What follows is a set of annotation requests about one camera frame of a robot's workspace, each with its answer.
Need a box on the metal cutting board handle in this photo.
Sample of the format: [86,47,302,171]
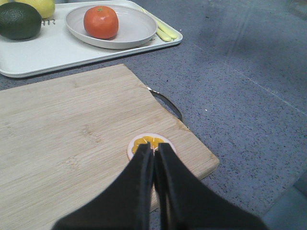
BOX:
[147,86,190,129]

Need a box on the pale yellow plastic spoon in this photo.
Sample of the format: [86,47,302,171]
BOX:
[139,6,179,40]

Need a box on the yellow lemon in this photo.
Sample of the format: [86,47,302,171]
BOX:
[16,0,55,19]
[0,0,9,5]

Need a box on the wooden cutting board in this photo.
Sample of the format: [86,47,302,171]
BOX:
[0,64,219,230]

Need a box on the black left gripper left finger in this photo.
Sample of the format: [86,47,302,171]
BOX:
[53,144,154,230]

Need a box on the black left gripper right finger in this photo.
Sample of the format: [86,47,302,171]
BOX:
[154,143,266,230]

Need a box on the white bear-print tray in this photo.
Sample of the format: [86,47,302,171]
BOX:
[0,0,183,78]

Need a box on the dark green lime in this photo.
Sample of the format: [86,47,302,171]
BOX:
[0,2,42,40]

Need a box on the orange slice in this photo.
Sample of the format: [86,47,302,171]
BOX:
[127,133,177,160]

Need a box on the orange mandarin fruit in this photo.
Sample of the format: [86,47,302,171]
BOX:
[83,6,119,39]

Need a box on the beige round plate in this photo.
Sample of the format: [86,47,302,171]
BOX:
[65,4,157,49]

